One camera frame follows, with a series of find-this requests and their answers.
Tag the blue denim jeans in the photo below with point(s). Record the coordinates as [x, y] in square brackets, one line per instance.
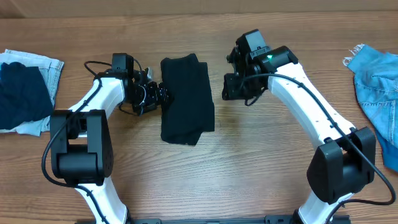
[375, 82]

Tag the black t-shirt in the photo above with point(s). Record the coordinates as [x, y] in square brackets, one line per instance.
[191, 110]

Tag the folded light denim garment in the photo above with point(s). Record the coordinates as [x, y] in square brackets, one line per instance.
[51, 70]

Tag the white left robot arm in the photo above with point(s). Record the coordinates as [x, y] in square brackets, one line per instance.
[79, 154]

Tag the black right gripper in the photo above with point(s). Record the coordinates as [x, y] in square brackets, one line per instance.
[232, 88]

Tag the folded navy garment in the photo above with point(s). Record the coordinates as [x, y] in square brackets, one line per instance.
[24, 95]

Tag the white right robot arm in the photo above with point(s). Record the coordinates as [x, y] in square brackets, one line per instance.
[343, 162]

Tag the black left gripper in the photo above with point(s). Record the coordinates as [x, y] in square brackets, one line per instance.
[160, 94]

